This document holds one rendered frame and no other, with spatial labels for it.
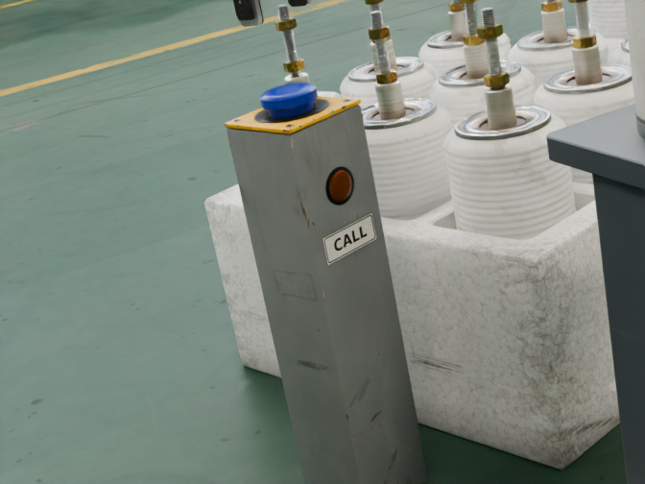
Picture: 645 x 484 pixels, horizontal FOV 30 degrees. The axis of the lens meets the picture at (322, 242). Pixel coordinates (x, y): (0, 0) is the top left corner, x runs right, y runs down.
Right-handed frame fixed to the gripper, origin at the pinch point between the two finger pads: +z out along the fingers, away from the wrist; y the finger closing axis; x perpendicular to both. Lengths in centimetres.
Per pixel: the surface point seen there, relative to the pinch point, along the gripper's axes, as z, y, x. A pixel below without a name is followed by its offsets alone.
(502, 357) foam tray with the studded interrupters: 26.5, 11.1, 24.9
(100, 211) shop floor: 34, -27, -65
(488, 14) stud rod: 1.6, 3.3, 23.5
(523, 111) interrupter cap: 10.2, 0.6, 23.7
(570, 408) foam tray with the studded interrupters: 30.9, 10.0, 29.5
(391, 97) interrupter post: 8.4, 2.0, 12.2
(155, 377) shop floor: 35.0, 10.6, -16.9
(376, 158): 12.5, 5.8, 12.4
